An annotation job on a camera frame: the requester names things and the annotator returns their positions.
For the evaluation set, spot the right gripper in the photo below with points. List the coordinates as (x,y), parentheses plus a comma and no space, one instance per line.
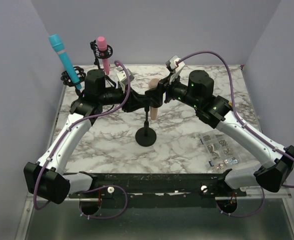
(165,85)

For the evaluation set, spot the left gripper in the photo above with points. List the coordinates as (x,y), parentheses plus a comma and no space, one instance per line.
(133,101)

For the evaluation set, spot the beige microphone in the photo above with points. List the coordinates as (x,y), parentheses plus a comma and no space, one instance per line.
(153,111)

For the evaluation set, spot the black clip mic stand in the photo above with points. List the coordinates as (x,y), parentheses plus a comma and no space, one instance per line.
(145,136)

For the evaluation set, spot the black shock-mount mic stand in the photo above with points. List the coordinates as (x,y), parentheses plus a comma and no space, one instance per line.
(68,82)

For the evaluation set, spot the blue microphone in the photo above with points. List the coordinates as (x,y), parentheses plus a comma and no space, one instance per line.
(59,48)

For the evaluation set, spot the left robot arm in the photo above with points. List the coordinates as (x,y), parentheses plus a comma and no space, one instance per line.
(45,177)

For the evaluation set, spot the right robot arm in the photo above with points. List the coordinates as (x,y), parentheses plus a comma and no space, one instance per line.
(274,159)

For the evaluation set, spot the black tripod mic stand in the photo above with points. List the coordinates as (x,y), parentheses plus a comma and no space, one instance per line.
(100,62)

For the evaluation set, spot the pink microphone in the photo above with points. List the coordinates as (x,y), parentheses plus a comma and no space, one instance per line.
(103,50)

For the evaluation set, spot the clear plastic parts box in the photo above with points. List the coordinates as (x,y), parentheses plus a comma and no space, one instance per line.
(221,151)

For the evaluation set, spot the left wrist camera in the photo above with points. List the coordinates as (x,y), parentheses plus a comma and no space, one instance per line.
(122,78)

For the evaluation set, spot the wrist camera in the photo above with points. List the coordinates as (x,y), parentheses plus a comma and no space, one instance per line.
(174,68)
(122,78)

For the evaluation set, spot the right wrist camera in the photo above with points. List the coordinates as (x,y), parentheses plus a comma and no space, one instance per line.
(174,68)

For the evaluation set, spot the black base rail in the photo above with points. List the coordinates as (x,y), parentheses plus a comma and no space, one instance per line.
(160,190)

